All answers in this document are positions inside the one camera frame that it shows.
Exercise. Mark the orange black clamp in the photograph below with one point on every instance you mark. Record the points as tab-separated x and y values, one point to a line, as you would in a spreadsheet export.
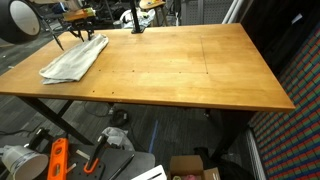
94	159

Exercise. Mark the crumpled white cloth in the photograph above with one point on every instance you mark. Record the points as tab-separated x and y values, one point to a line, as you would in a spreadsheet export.
144	18

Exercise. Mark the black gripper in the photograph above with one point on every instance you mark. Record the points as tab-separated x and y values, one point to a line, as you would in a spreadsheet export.
82	24

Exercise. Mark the cardboard box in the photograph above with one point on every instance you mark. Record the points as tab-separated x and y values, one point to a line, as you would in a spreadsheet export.
190	167

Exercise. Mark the white towel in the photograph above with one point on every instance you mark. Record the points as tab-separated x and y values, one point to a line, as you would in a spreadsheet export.
75	62

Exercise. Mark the grey cloth on floor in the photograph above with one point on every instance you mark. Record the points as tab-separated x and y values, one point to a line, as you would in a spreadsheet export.
118	137

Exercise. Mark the black table leg frame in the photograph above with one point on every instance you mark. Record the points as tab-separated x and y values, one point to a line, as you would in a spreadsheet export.
56	117

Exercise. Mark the black camera stand pole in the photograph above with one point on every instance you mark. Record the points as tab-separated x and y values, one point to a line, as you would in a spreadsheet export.
136	26

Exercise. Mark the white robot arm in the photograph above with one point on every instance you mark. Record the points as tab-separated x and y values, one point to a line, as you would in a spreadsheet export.
20	22

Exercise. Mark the black perforated tool board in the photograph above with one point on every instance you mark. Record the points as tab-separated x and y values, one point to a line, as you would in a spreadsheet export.
110	161

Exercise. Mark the round wooden stool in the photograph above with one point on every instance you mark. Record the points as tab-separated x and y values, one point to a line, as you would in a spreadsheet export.
155	5

